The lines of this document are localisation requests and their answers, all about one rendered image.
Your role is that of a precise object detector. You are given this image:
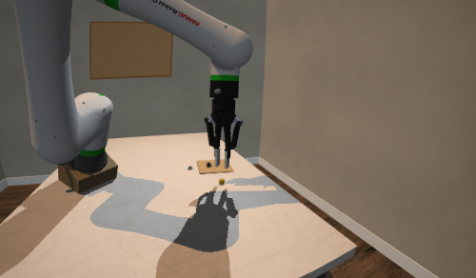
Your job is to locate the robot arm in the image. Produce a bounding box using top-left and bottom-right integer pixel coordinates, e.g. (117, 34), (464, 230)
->
(13, 0), (253, 172)

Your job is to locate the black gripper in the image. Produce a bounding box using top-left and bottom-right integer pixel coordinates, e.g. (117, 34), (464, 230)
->
(205, 99), (243, 169)

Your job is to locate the brown square mat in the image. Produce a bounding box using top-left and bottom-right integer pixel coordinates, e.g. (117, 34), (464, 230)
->
(196, 159), (234, 174)

